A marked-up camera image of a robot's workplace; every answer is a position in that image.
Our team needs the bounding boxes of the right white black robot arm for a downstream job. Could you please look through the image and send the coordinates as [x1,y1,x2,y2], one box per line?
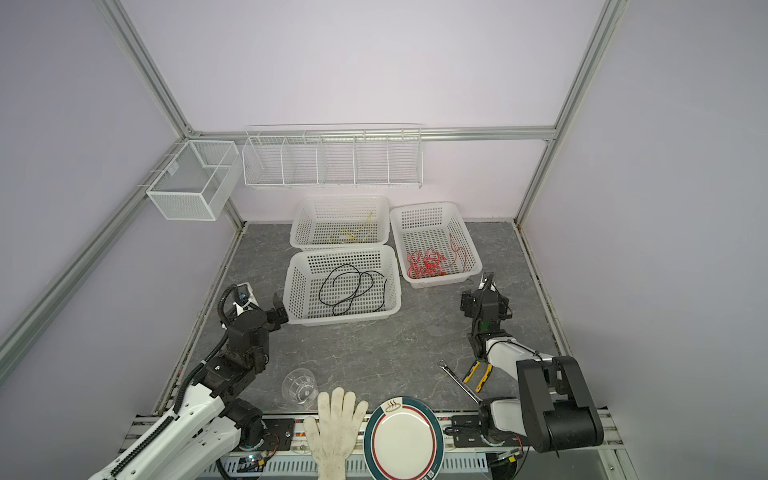
[460,273,604,453]

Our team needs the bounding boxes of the yellow cable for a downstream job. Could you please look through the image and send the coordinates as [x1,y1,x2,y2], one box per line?
[326,211,376,244]

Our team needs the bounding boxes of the white plastic basket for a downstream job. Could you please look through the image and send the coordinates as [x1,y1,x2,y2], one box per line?
[290,195,390,251]
[390,202,482,289]
[283,245,402,326]

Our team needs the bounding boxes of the green circuit board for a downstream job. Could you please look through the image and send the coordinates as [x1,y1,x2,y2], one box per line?
[237,455,266,473]

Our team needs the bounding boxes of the small white mesh box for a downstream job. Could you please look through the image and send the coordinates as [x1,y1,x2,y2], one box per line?
[147,140,243,221]

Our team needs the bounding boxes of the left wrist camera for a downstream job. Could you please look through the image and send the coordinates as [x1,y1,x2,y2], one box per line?
[233,282,259,316]

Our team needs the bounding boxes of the white plate green red rim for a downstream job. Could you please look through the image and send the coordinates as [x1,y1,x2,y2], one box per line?
[363,396,445,480]

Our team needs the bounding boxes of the black cable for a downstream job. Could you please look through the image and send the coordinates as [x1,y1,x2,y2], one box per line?
[317,262,388,317]

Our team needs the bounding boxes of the clear drinking glass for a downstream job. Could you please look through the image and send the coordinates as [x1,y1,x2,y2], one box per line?
[281,368,318,406]

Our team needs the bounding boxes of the yellow handled pliers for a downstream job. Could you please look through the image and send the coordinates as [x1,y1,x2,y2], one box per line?
[463,360,493,394]

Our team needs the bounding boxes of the right white plastic basket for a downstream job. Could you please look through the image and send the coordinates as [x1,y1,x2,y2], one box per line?
[390,202,482,289]

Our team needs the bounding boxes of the silver combination wrench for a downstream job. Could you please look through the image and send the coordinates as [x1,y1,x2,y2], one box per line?
[438,360,482,405]

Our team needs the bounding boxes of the front white plastic basket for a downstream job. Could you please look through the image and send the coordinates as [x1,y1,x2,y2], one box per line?
[283,245,402,326]

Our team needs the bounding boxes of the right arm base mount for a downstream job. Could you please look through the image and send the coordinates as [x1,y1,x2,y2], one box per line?
[443,415,522,448]

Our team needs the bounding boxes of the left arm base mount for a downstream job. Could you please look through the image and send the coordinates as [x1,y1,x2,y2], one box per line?
[234,417,296,452]

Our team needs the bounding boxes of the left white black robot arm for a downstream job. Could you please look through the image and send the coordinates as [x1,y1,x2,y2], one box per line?
[92,282,289,479]

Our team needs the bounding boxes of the white knit glove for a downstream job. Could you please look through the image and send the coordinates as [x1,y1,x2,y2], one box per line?
[303,387,368,480]

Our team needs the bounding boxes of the long white wire shelf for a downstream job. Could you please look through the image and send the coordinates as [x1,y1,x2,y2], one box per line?
[241,123,423,188]

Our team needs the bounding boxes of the rear white plastic basket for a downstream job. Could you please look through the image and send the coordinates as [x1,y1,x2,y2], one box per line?
[290,195,390,251]

